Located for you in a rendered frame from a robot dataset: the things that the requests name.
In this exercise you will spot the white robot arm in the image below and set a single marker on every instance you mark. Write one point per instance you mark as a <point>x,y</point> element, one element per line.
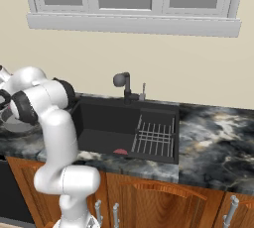
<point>56,133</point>

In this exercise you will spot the black dishwasher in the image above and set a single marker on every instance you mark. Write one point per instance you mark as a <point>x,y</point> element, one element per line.
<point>11,195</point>

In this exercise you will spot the red sponge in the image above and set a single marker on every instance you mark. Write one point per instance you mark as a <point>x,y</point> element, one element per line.
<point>120,152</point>

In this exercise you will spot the black sink tap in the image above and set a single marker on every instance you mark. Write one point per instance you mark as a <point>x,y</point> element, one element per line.
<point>126,86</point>

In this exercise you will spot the black kitchen sink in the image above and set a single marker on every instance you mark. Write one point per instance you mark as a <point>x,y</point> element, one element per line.
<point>99,123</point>

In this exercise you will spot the small grey soap dispenser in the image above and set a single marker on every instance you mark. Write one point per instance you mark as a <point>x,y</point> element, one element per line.
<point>143,93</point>

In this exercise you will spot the grey metal pot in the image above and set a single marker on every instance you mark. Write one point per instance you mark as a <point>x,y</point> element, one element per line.
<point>23,127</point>

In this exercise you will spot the grey window sill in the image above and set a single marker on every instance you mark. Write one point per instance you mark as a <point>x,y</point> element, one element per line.
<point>132,25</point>

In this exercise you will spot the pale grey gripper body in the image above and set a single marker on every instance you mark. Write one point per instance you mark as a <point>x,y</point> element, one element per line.
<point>6,114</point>

